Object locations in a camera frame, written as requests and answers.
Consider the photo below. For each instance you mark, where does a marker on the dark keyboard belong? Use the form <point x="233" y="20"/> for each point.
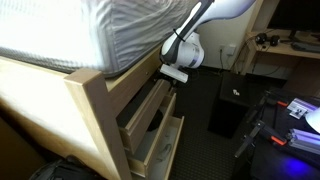
<point x="305" y="47"/>

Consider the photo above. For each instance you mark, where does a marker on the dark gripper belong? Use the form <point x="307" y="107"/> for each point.
<point x="172" y="85"/>

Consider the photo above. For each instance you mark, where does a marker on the white wall outlet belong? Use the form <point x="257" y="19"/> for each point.
<point x="231" y="50"/>

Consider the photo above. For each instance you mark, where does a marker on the black backpack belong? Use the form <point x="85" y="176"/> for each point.
<point x="63" y="170"/>

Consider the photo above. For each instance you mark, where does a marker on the small grey object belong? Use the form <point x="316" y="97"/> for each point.
<point x="164" y="151"/>

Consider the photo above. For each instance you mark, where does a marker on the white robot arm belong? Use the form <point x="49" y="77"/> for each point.
<point x="186" y="53"/>

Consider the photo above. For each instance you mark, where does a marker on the black round object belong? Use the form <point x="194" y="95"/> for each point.
<point x="156" y="121"/>

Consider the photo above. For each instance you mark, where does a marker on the deep wooden bed drawer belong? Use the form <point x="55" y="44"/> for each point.
<point x="175" y="146"/>

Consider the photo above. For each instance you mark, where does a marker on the white grey mattress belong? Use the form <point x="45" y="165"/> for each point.
<point x="66" y="26"/>

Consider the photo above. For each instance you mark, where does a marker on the shallow wooden bed drawer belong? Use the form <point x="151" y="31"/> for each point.
<point x="146" y="113"/>

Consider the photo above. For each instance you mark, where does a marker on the light wooden bed frame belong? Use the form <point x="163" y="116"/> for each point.
<point x="90" y="110"/>

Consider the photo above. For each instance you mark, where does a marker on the long aluminium extrusion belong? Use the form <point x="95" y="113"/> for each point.
<point x="305" y="140"/>

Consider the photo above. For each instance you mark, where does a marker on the black box with white logo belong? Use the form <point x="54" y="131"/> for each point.
<point x="230" y="106"/>

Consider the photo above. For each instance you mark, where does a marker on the black monitor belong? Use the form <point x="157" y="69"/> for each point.
<point x="296" y="13"/>

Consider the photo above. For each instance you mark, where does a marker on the short silver aluminium bracket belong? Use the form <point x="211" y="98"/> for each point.
<point x="301" y="108"/>

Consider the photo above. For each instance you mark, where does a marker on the black headphones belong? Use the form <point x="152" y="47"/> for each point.
<point x="260" y="38"/>

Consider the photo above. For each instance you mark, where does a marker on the white rounded object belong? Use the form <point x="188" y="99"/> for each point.
<point x="314" y="120"/>

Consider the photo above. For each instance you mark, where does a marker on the black clamp with orange grip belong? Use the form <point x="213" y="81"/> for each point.
<point x="263" y="131"/>
<point x="266" y="101"/>

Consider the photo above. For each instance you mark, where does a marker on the wooden drawer with black item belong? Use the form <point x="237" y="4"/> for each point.
<point x="138" y="166"/>

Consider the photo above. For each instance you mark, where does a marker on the light wooden desk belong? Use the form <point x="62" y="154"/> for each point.
<point x="283" y="50"/>

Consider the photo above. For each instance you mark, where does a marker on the black robot cart frame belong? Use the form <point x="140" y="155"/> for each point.
<point x="283" y="163"/>

